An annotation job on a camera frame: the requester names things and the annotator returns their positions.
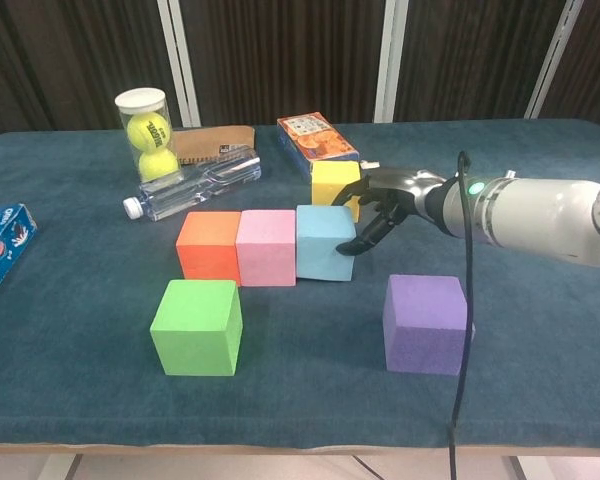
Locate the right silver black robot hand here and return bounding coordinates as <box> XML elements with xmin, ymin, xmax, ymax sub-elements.
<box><xmin>329</xmin><ymin>167</ymin><xmax>449</xmax><ymax>256</ymax></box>

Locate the yellow foam cube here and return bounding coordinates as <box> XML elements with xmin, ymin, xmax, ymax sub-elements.
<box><xmin>311</xmin><ymin>159</ymin><xmax>362</xmax><ymax>224</ymax></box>

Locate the light blue foam cube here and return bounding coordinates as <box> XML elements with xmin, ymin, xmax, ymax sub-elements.
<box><xmin>295</xmin><ymin>204</ymin><xmax>357</xmax><ymax>282</ymax></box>

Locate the purple foam cube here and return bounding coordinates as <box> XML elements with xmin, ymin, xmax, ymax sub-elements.
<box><xmin>382</xmin><ymin>273</ymin><xmax>477</xmax><ymax>376</ymax></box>

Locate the pink foam cube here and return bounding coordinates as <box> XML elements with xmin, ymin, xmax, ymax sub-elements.
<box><xmin>235</xmin><ymin>209</ymin><xmax>298</xmax><ymax>288</ymax></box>

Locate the orange foam cube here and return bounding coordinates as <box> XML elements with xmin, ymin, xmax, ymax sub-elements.
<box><xmin>175</xmin><ymin>210</ymin><xmax>243</xmax><ymax>281</ymax></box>

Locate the green foam cube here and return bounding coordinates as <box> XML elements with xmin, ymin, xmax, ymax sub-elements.
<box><xmin>149</xmin><ymin>278</ymin><xmax>244</xmax><ymax>378</ymax></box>

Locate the orange blue cracker box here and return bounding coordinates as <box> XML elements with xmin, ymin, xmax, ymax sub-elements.
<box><xmin>276</xmin><ymin>113</ymin><xmax>360</xmax><ymax>181</ymax></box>

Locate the clear plastic water bottle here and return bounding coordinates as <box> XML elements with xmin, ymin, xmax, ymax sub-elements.
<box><xmin>122</xmin><ymin>148</ymin><xmax>263</xmax><ymax>223</ymax></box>

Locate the brown cardboard packet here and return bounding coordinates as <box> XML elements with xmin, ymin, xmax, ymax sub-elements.
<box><xmin>172</xmin><ymin>124</ymin><xmax>256</xmax><ymax>169</ymax></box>

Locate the teal table cloth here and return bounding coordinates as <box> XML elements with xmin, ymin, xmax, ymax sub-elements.
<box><xmin>0</xmin><ymin>118</ymin><xmax>600</xmax><ymax>451</ymax></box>

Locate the yellow tennis ball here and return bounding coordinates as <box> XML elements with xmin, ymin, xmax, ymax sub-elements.
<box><xmin>126</xmin><ymin>111</ymin><xmax>170</xmax><ymax>152</ymax></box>
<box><xmin>137</xmin><ymin>148</ymin><xmax>180</xmax><ymax>183</ymax></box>

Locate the clear tennis ball tube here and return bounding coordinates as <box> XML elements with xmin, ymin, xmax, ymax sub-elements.
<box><xmin>113</xmin><ymin>87</ymin><xmax>186</xmax><ymax>185</ymax></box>

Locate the blue Oreo cookie box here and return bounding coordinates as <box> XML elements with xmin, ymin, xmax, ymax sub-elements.
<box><xmin>0</xmin><ymin>202</ymin><xmax>39</xmax><ymax>317</ymax></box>

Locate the white metal frame post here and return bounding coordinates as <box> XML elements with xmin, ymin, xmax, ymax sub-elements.
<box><xmin>373</xmin><ymin>0</ymin><xmax>410</xmax><ymax>124</ymax></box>
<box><xmin>524</xmin><ymin>0</ymin><xmax>585</xmax><ymax>120</ymax></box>
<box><xmin>157</xmin><ymin>0</ymin><xmax>202</xmax><ymax>129</ymax></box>

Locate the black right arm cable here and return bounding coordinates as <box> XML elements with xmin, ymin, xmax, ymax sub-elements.
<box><xmin>447</xmin><ymin>150</ymin><xmax>477</xmax><ymax>480</ymax></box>

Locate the thin black floor cable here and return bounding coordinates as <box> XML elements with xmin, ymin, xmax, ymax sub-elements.
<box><xmin>352</xmin><ymin>453</ymin><xmax>377</xmax><ymax>480</ymax></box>

